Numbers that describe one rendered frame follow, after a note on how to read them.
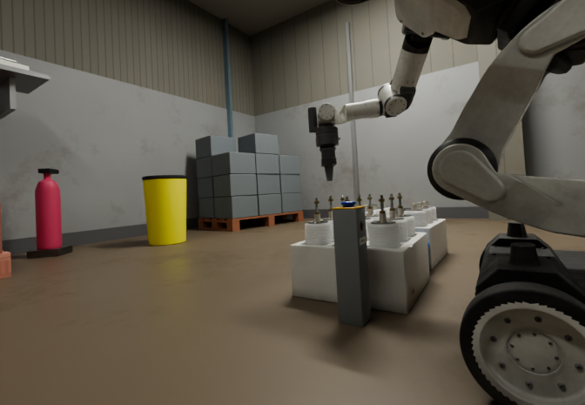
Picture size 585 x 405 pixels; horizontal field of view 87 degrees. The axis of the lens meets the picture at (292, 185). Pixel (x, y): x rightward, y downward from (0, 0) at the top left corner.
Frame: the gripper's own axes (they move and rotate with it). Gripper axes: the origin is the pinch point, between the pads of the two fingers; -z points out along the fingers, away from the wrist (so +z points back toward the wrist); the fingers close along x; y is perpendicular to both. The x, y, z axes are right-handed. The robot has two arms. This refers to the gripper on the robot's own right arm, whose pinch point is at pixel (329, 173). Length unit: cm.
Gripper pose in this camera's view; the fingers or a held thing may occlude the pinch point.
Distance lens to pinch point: 122.0
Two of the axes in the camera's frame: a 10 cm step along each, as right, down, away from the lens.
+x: -0.6, -0.2, -10.0
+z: -0.6, -10.0, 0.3
